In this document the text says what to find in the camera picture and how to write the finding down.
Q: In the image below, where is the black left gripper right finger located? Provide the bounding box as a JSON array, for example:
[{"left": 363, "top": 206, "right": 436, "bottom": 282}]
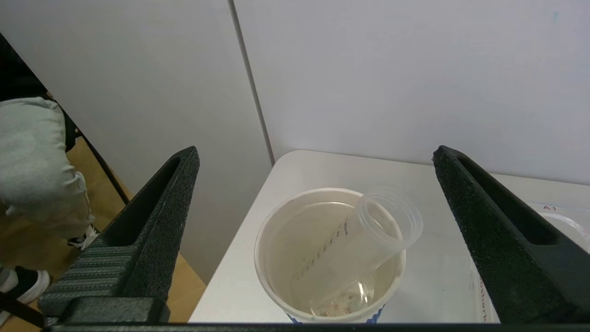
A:
[{"left": 432, "top": 145, "right": 590, "bottom": 323}]

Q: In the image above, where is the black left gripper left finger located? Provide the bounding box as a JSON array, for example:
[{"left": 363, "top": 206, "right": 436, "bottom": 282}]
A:
[{"left": 38, "top": 147, "right": 201, "bottom": 326}]

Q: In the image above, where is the white paper cup blue band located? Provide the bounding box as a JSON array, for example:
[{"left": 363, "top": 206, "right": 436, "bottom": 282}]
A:
[{"left": 254, "top": 187, "right": 407, "bottom": 324}]

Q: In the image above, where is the clear acrylic test tube rack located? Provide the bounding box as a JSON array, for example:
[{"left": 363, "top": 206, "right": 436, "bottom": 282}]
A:
[{"left": 470, "top": 201, "right": 590, "bottom": 323}]

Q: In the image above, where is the clear graduated plastic test tube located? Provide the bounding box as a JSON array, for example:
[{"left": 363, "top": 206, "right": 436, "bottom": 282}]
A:
[{"left": 290, "top": 187, "right": 424, "bottom": 319}]

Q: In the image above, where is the black and white shoe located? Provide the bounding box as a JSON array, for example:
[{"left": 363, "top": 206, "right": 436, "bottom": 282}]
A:
[
  {"left": 67, "top": 224, "right": 100, "bottom": 252},
  {"left": 0, "top": 265, "right": 51, "bottom": 326}
]

